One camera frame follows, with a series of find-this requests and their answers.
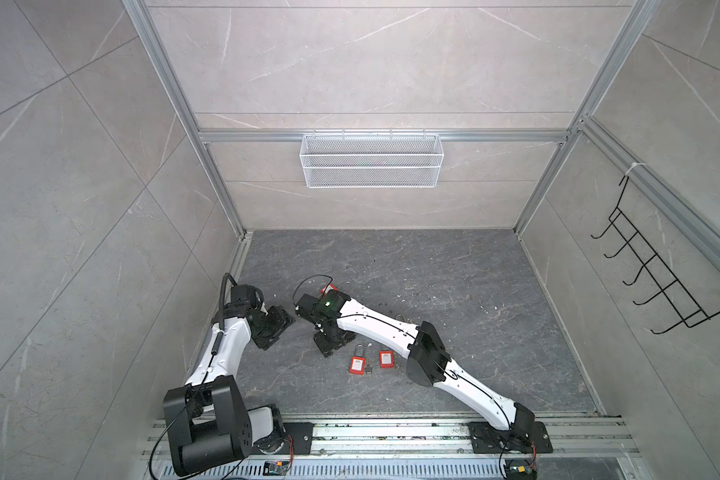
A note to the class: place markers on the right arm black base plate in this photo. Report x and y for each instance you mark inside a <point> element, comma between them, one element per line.
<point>525,440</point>

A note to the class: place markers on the white wire mesh basket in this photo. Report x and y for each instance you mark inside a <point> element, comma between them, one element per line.
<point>371,160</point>

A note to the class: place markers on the black wire hook rack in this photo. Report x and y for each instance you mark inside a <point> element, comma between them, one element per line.
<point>688,311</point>

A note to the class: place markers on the aluminium frame left rail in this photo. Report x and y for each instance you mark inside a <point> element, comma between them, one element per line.
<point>234,268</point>

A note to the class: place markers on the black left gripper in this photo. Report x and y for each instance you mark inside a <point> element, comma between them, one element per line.
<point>281,320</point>

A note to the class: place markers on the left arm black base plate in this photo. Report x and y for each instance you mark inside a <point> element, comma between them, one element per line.
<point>298,437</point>

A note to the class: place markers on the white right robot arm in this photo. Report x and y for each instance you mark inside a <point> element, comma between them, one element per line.
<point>337,318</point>

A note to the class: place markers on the slotted cable duct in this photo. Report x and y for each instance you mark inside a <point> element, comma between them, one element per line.
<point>304,468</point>

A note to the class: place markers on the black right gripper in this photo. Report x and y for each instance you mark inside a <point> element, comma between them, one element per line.
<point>324,348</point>

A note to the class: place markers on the red padlock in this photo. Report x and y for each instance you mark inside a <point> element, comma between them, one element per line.
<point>327,288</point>
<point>359,362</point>
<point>386,359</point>

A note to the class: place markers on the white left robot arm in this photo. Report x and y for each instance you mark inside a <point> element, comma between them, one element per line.
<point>207,422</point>

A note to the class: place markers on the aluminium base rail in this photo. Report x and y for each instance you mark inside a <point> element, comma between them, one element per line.
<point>572,434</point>

